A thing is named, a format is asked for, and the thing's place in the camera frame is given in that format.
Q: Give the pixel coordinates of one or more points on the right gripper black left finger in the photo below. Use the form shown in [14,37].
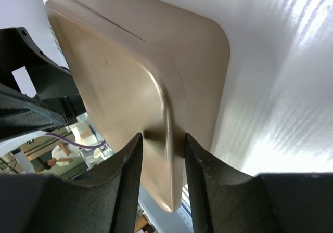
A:
[105,200]

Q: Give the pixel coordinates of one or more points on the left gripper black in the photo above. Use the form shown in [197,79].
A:
[54,85]

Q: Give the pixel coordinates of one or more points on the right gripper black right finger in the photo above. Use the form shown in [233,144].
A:
[223,199]

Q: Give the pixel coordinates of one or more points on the gold tin lid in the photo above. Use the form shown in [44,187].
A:
[127,87]

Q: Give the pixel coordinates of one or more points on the gold chocolate tin box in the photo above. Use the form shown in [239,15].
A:
[196,45]

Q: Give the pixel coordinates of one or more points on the person in white shirt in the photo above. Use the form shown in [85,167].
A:
[63,154]

